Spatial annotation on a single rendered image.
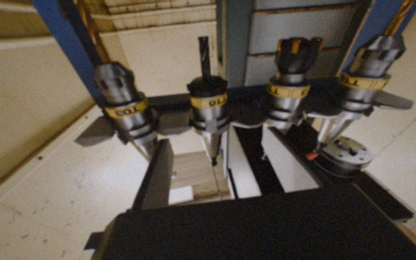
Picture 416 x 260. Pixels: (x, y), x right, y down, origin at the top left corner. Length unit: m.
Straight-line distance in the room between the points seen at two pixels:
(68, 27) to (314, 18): 0.86
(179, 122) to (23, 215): 0.52
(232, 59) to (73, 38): 0.67
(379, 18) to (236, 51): 0.56
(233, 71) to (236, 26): 0.20
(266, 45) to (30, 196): 1.01
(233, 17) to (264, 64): 0.26
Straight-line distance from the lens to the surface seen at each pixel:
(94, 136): 0.24
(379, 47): 0.27
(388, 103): 0.32
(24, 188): 0.62
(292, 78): 0.20
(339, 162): 0.64
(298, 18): 0.87
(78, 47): 0.25
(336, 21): 0.98
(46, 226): 0.68
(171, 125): 0.20
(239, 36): 0.80
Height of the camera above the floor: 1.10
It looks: 38 degrees up
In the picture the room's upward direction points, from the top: 174 degrees clockwise
